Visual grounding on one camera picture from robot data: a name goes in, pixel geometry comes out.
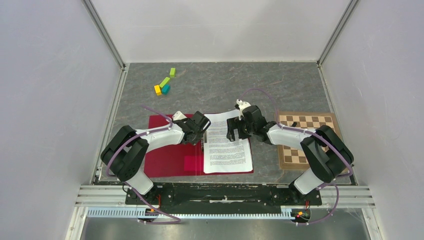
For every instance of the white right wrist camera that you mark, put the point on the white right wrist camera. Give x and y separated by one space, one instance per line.
241 105

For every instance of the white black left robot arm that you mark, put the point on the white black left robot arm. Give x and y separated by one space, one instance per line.
124 154

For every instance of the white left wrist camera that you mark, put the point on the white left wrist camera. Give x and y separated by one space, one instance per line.
179 116

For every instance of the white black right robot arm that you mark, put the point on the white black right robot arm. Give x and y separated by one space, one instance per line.
325 152

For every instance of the wooden chessboard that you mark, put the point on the wooden chessboard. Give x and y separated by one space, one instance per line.
291 156

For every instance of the printed text paper sheet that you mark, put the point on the printed text paper sheet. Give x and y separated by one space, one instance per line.
220 155

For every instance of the red clip file folder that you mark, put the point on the red clip file folder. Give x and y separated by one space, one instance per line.
176 160

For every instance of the light green block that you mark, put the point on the light green block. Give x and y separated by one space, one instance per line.
172 72

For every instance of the aluminium frame rail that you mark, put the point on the aluminium frame rail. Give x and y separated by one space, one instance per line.
112 201

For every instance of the orange yellow block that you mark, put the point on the orange yellow block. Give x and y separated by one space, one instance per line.
157 90

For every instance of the teal block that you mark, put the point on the teal block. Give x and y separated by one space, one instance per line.
165 90

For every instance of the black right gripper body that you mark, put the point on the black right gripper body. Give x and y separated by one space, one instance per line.
245 130

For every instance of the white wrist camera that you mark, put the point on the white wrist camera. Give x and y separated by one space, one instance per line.
241 105
179 116

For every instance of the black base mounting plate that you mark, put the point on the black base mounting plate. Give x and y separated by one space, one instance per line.
222 195

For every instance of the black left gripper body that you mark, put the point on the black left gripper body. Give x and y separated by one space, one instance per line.
198 137

